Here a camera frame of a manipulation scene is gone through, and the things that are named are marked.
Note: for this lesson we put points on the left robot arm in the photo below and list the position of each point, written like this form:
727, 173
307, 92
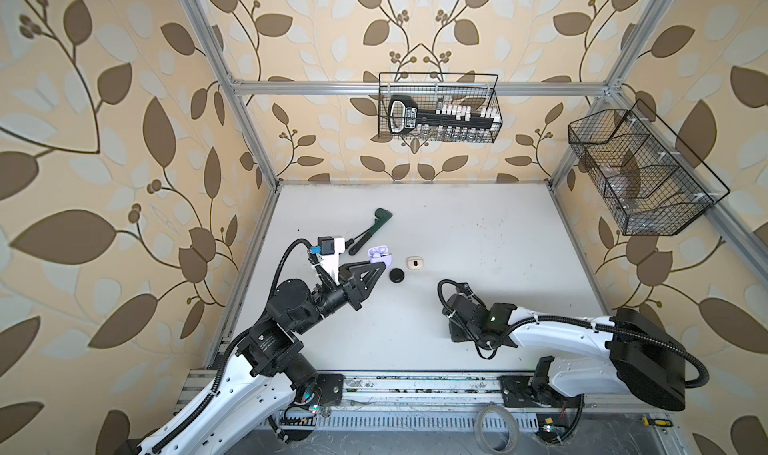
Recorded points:
263, 371

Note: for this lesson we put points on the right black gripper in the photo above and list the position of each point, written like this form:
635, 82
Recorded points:
454, 333

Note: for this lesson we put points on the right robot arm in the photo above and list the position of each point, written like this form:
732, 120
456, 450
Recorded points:
622, 354

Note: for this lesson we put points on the back wire basket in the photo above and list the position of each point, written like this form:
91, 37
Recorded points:
469, 89

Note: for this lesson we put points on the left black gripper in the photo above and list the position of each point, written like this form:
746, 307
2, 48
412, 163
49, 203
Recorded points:
352, 289

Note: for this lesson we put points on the cream earbud charging case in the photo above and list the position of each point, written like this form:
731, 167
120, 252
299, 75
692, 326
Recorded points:
415, 263

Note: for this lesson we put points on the purple round charging case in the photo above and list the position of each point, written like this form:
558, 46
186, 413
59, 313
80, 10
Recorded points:
380, 254

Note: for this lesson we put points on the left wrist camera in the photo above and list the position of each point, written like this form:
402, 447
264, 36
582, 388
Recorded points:
325, 257

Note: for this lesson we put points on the wire basket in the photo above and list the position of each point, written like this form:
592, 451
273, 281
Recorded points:
652, 181
469, 89

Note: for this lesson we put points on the small yellow screwdriver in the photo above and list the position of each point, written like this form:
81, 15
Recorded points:
657, 422

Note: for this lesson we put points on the green pipe wrench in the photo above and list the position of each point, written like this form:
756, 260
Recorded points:
381, 217

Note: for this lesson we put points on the white tape roll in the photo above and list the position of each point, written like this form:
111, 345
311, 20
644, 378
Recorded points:
496, 430

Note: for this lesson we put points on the right wire basket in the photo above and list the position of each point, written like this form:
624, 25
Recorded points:
652, 181

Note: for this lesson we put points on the black round charging case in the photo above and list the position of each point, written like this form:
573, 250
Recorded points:
396, 275

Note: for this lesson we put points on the black tool in basket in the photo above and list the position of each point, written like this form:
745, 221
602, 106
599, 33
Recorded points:
404, 116

